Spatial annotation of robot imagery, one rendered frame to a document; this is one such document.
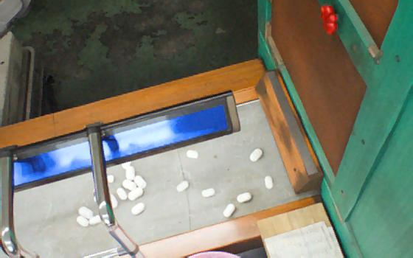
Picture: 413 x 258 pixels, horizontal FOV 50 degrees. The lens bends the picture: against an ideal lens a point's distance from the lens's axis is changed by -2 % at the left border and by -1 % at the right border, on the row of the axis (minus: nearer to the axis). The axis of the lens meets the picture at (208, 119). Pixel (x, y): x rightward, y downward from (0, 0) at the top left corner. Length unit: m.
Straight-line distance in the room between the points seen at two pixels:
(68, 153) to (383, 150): 0.50
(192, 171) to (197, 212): 0.11
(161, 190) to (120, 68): 1.30
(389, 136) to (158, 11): 2.01
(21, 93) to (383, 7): 1.55
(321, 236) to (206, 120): 0.39
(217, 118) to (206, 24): 1.66
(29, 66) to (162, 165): 1.03
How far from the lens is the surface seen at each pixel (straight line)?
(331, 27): 0.67
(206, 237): 1.01
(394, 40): 0.55
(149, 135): 0.76
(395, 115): 0.59
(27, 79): 1.96
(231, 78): 1.20
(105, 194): 0.69
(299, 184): 0.98
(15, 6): 1.11
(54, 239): 1.13
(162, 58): 2.29
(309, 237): 0.99
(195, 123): 0.76
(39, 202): 1.18
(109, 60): 2.36
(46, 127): 1.24
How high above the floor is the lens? 1.72
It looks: 58 degrees down
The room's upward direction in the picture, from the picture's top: 10 degrees counter-clockwise
